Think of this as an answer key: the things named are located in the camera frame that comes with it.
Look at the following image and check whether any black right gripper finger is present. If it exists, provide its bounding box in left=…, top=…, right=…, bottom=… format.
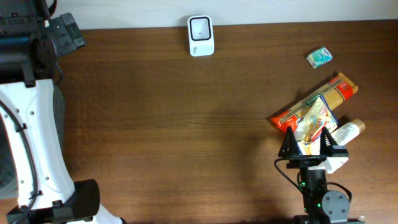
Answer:
left=278, top=126, right=302, bottom=157
left=320, top=127, right=339, bottom=156

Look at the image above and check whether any white shampoo tube gold cap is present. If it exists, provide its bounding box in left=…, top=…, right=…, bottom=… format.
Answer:
left=331, top=119, right=366, bottom=146

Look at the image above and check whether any cream foil pouch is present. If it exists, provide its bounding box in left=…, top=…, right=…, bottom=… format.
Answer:
left=294, top=96, right=339, bottom=156

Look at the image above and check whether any orange spaghetti packet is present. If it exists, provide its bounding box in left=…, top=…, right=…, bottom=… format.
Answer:
left=269, top=72, right=359, bottom=134

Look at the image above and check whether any green tissue pack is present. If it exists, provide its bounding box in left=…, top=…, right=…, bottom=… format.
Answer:
left=306, top=47, right=333, bottom=68

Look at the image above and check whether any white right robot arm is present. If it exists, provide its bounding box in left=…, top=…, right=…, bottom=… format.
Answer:
left=278, top=127, right=363, bottom=223

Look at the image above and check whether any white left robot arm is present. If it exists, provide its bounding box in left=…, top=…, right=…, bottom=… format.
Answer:
left=1, top=1, right=302, bottom=223

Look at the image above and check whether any white barcode scanner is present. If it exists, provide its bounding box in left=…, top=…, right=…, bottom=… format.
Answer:
left=187, top=15, right=215, bottom=57

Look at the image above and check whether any grey plastic basket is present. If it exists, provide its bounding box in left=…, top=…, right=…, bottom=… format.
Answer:
left=1, top=86, right=65, bottom=200

